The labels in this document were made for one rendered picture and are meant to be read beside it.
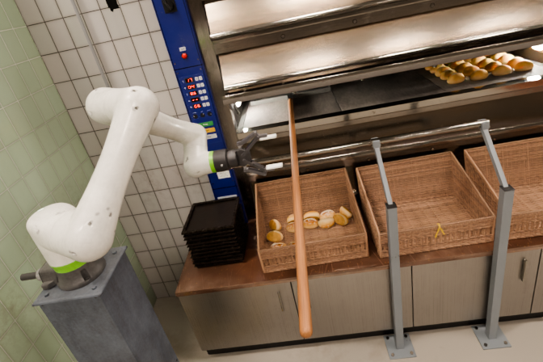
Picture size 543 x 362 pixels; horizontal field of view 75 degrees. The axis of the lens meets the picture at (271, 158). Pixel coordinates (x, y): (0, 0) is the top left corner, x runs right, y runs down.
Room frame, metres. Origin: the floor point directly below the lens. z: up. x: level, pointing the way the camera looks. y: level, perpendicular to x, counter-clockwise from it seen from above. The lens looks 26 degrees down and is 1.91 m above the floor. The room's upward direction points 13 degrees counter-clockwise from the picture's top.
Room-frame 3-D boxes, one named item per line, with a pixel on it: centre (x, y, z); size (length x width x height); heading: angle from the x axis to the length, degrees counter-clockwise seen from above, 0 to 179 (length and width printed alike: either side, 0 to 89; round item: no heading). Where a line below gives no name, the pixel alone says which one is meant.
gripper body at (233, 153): (1.35, 0.13, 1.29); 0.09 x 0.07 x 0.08; 83
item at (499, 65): (2.18, -1.36, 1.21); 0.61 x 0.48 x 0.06; 173
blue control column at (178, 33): (2.86, 0.20, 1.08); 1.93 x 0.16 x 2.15; 173
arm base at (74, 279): (0.94, 0.73, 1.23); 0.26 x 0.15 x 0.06; 84
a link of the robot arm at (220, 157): (1.37, 0.20, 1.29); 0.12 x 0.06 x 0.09; 173
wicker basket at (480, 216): (1.54, -0.72, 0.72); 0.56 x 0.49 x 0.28; 84
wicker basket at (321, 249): (1.62, -0.12, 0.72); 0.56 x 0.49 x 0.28; 85
